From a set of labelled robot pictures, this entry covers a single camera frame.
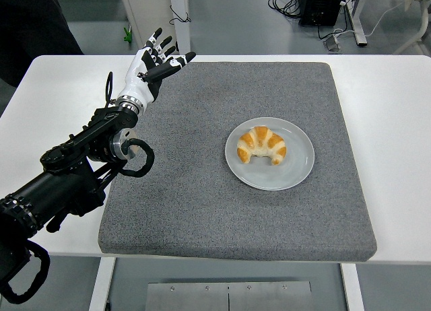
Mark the white chair frame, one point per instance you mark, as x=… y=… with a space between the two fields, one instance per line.
x=422 y=21

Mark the small green object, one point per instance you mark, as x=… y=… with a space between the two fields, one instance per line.
x=128 y=36

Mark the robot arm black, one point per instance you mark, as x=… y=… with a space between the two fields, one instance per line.
x=50 y=190

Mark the white table leg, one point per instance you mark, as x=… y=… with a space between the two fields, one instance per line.
x=101 y=284
x=352 y=291

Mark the grey metal plate with screws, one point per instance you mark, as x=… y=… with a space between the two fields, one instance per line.
x=202 y=297

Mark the croissant bread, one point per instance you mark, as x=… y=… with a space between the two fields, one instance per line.
x=259 y=139

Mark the beige cabinet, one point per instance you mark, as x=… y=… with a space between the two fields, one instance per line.
x=148 y=8

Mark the white desk leg with foot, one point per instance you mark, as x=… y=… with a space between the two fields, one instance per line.
x=358 y=28

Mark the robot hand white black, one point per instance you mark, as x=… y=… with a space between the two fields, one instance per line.
x=138 y=82

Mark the grey round plate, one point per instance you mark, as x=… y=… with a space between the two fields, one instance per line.
x=296 y=169

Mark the person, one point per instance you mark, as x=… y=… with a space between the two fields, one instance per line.
x=30 y=21

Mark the grey foot pedal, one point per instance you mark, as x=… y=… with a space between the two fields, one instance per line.
x=333 y=44

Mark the grey felt mat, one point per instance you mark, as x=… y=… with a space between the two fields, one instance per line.
x=202 y=206

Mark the black computer tower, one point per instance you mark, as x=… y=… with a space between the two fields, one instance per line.
x=320 y=8

